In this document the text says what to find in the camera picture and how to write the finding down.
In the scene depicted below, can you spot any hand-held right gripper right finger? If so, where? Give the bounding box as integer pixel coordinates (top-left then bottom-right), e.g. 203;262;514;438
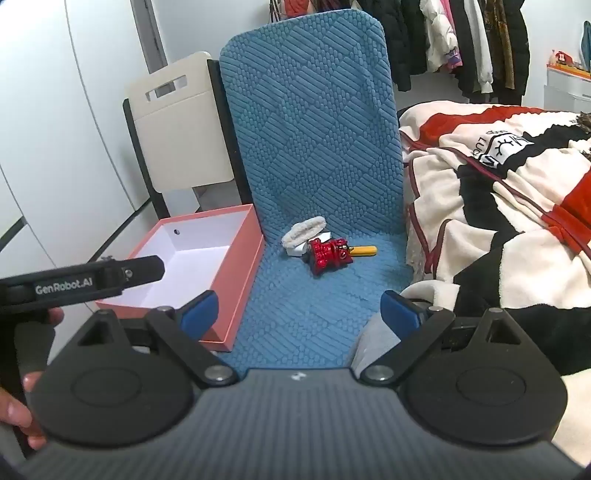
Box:
360;290;520;387

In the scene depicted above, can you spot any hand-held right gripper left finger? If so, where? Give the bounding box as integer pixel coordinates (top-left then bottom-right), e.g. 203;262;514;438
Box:
78;290;238;387

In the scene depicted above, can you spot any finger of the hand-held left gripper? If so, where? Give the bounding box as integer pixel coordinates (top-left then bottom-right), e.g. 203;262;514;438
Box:
121;255;167;286

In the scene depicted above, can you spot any pink cardboard box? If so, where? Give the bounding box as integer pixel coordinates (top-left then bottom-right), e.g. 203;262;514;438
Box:
95;203;266;354

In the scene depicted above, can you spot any white charger cube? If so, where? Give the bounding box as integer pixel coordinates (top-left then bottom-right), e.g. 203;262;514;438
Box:
286;232;334;260

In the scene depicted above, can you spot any person's left hand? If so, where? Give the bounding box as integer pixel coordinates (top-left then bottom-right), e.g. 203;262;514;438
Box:
0;305;65;452

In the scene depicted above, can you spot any floral cream pillow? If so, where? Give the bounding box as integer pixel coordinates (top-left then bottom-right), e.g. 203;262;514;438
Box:
351;318;402;370

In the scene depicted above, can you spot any red shiny hair bow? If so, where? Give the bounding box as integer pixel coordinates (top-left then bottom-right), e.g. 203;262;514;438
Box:
307;237;354;278

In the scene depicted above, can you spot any cream folding chair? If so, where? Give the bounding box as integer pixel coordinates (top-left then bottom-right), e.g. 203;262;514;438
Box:
122;51;252;222

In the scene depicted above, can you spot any red white black printed blanket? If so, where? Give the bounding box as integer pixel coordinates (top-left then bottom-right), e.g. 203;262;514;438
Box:
398;102;591;462

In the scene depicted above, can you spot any white wardrobe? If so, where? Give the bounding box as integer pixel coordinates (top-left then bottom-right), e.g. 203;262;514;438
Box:
0;0;169;282

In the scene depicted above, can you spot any blue textured blanket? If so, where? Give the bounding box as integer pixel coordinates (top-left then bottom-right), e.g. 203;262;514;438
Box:
217;9;414;370

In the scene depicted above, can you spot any brown patterned cloth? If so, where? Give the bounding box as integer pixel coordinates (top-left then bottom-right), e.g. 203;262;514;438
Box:
564;112;591;162

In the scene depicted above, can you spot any row of hanging clothes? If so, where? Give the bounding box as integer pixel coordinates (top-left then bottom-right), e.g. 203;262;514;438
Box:
268;0;532;106

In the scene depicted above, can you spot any white drawer cabinet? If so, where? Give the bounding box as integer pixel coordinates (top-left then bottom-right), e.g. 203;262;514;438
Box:
542;65;591;114

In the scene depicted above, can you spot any white fluffy hair tie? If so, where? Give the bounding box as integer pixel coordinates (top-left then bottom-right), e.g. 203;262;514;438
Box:
281;217;328;252

